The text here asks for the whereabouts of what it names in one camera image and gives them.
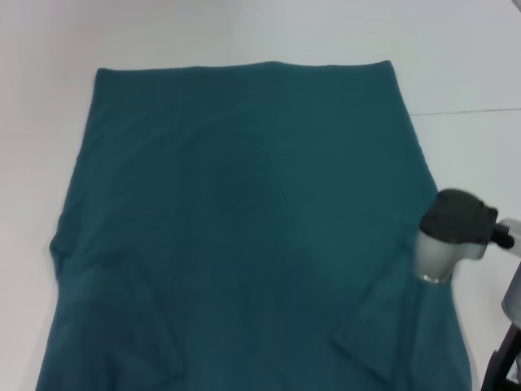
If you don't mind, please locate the blue t-shirt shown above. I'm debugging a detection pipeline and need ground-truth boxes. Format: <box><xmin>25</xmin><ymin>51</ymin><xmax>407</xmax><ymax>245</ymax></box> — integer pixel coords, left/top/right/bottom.
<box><xmin>34</xmin><ymin>60</ymin><xmax>476</xmax><ymax>391</ymax></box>

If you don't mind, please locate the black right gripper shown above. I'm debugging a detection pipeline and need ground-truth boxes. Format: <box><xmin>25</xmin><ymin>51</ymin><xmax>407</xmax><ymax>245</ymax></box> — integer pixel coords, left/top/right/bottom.
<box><xmin>482</xmin><ymin>321</ymin><xmax>521</xmax><ymax>391</ymax></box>

